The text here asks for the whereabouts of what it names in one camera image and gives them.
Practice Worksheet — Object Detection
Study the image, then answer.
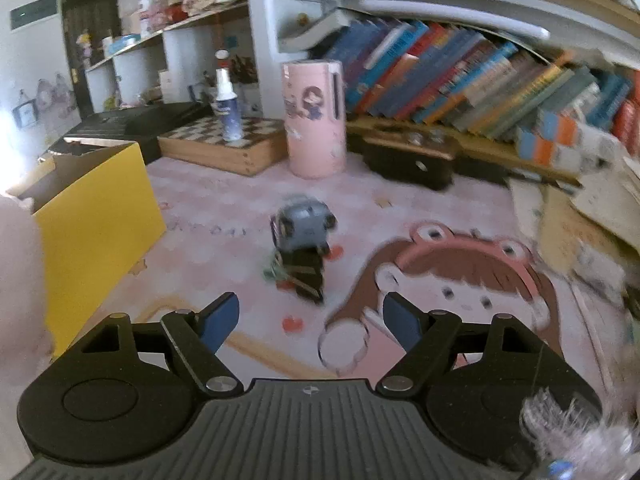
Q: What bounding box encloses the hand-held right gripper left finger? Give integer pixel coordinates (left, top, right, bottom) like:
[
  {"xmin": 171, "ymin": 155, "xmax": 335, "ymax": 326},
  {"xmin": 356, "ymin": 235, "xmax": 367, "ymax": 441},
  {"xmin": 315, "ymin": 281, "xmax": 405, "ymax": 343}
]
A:
[{"xmin": 80, "ymin": 291, "xmax": 246, "ymax": 396}]

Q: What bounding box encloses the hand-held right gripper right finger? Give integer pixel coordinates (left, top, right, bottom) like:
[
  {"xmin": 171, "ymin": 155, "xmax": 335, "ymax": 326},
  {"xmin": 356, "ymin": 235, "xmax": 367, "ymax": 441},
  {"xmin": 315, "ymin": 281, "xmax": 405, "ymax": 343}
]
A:
[{"xmin": 375, "ymin": 292, "xmax": 565, "ymax": 397}]

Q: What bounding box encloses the grey robot toy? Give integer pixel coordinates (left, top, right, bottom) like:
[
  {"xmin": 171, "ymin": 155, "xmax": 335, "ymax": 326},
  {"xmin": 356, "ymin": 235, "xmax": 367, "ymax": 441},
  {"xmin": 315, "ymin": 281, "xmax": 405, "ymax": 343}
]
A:
[{"xmin": 264, "ymin": 195, "xmax": 337, "ymax": 306}]

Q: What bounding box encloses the yellow cardboard box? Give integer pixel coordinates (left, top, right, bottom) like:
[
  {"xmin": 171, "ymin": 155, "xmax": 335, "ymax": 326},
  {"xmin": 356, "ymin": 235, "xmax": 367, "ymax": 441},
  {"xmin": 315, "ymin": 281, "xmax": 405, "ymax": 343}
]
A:
[{"xmin": 5, "ymin": 141, "xmax": 167, "ymax": 361}]

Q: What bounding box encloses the pink plush pig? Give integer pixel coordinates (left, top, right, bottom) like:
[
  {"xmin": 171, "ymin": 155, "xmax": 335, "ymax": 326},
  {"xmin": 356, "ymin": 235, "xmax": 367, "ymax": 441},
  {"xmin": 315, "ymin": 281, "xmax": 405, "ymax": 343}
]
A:
[{"xmin": 0, "ymin": 192, "xmax": 57, "ymax": 376}]

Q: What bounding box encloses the pink checked tablecloth desktop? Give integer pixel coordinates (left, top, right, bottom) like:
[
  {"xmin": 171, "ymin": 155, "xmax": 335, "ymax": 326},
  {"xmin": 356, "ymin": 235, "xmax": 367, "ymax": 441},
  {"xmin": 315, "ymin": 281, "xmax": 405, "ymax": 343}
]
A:
[{"xmin": 130, "ymin": 152, "xmax": 640, "ymax": 411}]

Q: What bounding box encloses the pink cartoon girl mat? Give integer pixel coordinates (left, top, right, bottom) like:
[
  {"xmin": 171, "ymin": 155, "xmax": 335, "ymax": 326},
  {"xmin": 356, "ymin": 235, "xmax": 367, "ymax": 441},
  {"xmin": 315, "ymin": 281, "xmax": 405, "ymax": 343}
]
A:
[{"xmin": 145, "ymin": 160, "xmax": 626, "ymax": 386}]

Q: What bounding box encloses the black box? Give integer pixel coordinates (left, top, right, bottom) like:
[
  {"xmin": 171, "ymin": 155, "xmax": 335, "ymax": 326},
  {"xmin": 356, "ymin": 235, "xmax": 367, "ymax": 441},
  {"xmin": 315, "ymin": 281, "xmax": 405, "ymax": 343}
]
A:
[{"xmin": 362, "ymin": 130, "xmax": 463, "ymax": 191}]

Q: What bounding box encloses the wooden chessboard box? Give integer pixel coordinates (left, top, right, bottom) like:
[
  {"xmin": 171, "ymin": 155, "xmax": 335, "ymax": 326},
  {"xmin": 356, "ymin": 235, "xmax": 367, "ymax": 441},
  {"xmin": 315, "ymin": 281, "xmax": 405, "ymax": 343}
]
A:
[{"xmin": 157, "ymin": 116, "xmax": 288, "ymax": 177}]

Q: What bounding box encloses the blurry clear plastic object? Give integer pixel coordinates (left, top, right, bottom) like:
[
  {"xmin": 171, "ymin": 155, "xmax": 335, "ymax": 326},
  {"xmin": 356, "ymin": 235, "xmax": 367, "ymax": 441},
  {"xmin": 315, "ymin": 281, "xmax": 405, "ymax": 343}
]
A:
[{"xmin": 520, "ymin": 390, "xmax": 636, "ymax": 480}]

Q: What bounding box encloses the pile of papers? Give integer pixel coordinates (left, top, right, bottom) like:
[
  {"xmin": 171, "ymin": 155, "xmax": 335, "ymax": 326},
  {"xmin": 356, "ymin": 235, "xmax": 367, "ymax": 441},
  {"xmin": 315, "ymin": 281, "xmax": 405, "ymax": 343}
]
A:
[{"xmin": 510, "ymin": 155, "xmax": 640, "ymax": 271}]

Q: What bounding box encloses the white spray bottle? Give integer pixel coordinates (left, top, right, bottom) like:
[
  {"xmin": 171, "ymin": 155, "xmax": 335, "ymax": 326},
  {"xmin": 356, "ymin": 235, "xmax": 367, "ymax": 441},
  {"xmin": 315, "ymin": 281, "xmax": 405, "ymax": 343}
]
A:
[{"xmin": 210, "ymin": 67, "xmax": 245, "ymax": 142}]

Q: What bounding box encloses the black electronic keyboard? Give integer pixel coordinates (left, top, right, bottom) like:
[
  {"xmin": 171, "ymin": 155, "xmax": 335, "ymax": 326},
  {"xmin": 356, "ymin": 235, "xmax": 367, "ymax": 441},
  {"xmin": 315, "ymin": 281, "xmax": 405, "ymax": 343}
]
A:
[{"xmin": 62, "ymin": 101, "xmax": 211, "ymax": 166}]

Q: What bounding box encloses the pink cartoon cylinder holder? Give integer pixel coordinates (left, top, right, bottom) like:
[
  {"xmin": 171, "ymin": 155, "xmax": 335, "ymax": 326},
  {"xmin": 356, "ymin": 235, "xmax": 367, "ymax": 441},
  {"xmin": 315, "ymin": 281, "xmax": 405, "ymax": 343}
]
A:
[{"xmin": 280, "ymin": 59, "xmax": 348, "ymax": 179}]

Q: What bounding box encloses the row of books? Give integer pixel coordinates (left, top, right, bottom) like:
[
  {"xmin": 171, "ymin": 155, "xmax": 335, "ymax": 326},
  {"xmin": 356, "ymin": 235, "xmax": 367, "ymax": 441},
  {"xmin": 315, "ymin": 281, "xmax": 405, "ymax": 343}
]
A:
[{"xmin": 320, "ymin": 17, "xmax": 640, "ymax": 161}]

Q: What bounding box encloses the white cubby shelf unit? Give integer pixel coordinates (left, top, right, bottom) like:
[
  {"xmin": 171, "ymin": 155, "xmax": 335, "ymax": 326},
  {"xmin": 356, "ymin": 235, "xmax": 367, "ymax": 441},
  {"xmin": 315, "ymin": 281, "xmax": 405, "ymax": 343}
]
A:
[{"xmin": 82, "ymin": 0, "xmax": 261, "ymax": 116}]

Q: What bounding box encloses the white pole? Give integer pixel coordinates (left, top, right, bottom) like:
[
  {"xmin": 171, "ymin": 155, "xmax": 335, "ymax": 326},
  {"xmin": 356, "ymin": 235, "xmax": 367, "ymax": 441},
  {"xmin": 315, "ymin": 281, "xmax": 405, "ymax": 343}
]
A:
[{"xmin": 245, "ymin": 0, "xmax": 281, "ymax": 116}]

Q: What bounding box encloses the blue tissue pack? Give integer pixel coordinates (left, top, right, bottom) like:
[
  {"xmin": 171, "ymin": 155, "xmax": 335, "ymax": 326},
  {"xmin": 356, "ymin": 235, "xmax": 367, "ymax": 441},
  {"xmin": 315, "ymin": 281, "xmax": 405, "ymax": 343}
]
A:
[{"xmin": 102, "ymin": 35, "xmax": 141, "ymax": 56}]

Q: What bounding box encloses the dark door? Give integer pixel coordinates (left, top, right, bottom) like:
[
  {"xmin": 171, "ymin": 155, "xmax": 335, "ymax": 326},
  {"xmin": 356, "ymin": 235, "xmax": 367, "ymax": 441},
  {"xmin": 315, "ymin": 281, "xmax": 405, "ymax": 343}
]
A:
[{"xmin": 59, "ymin": 0, "xmax": 123, "ymax": 116}]

